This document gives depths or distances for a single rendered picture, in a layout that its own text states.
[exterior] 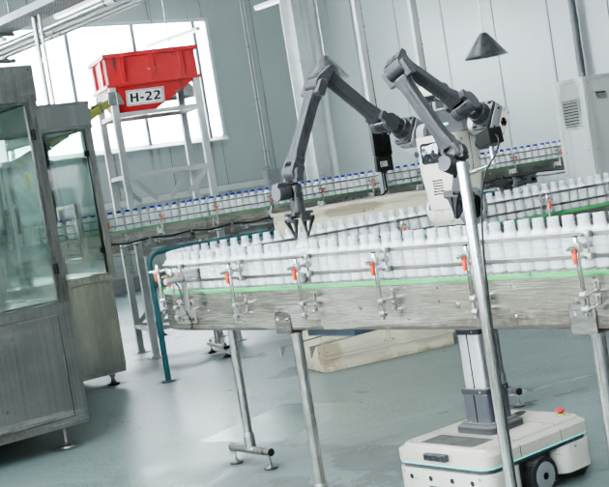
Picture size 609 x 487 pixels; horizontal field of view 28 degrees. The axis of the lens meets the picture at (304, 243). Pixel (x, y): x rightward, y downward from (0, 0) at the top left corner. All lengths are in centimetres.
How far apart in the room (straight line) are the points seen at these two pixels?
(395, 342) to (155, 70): 378
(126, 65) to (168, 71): 40
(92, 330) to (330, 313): 534
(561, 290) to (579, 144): 677
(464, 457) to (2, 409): 339
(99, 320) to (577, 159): 423
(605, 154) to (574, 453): 561
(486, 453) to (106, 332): 553
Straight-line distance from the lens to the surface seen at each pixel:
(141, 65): 1131
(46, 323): 750
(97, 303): 983
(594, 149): 1042
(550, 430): 506
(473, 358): 505
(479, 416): 509
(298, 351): 490
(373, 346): 892
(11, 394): 742
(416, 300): 427
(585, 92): 1042
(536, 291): 389
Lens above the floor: 140
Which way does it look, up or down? 3 degrees down
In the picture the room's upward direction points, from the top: 9 degrees counter-clockwise
